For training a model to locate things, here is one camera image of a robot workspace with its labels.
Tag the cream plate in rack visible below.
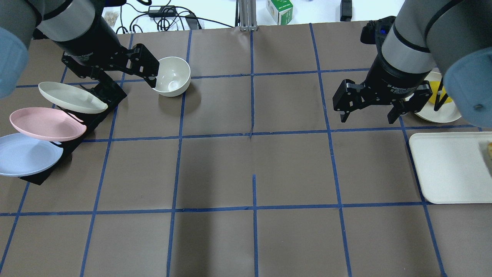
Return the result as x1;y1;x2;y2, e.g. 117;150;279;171
38;81;108;114

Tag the white bowl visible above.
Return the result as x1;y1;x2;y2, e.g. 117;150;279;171
153;57;191;97

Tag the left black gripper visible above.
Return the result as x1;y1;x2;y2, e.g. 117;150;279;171
61;43;160;106

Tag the white rectangular tray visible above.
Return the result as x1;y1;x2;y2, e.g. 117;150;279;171
409;132;492;204

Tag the white round plate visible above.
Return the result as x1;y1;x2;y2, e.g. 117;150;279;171
416;72;462;124

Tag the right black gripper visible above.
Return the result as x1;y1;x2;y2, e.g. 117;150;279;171
332;75;432;124

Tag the aluminium frame post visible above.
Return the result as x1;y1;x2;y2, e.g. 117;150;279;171
236;0;258;32

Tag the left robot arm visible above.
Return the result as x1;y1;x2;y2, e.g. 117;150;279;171
0;0;160;98

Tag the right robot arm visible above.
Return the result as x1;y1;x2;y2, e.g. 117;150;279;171
332;0;492;128

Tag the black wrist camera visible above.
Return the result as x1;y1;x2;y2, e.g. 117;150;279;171
360;16;396;49

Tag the green white box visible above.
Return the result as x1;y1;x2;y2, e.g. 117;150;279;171
266;0;294;25

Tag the light blue plate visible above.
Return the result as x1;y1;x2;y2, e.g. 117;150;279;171
0;133;63;177

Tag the black power adapter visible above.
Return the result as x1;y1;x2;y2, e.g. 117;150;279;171
147;5;178;18

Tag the pink plate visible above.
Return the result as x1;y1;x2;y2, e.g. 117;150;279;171
9;107;87;142

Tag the black plate rack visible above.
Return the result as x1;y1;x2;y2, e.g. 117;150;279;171
9;72;126;185

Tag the yellow spiral bread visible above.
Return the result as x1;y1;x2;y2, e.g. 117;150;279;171
487;142;492;159

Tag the brown table mat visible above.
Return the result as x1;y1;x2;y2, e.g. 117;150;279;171
1;22;491;277

